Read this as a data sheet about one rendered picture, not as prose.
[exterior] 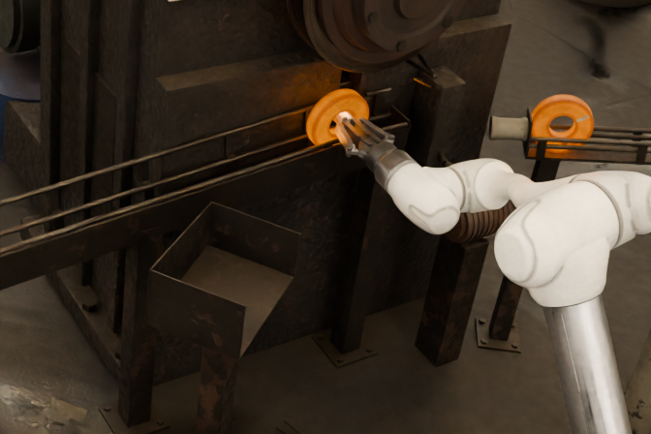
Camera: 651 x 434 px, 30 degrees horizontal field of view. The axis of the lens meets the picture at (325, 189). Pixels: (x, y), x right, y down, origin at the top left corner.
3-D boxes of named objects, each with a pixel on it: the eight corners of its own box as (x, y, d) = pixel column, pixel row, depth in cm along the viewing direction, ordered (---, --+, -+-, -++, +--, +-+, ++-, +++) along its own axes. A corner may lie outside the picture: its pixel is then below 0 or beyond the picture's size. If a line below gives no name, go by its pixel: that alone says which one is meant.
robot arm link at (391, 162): (417, 192, 266) (401, 176, 270) (425, 158, 261) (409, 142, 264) (383, 201, 261) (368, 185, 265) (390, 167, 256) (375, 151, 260)
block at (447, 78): (399, 149, 307) (417, 66, 293) (424, 142, 311) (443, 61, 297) (424, 171, 300) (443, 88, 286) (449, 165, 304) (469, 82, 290)
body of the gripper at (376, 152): (370, 182, 265) (347, 159, 270) (401, 174, 269) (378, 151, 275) (376, 155, 260) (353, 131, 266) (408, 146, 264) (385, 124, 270)
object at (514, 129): (488, 132, 305) (490, 111, 301) (524, 133, 305) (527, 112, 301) (489, 144, 300) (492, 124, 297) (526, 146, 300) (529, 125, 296)
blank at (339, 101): (307, 97, 271) (315, 105, 269) (365, 80, 278) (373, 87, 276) (302, 151, 281) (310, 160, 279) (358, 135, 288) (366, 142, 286)
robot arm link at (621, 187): (599, 157, 219) (546, 179, 212) (678, 156, 204) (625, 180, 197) (613, 226, 222) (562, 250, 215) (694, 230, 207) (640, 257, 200)
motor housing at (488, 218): (401, 344, 331) (438, 184, 300) (464, 323, 342) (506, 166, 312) (429, 375, 322) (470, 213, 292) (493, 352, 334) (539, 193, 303)
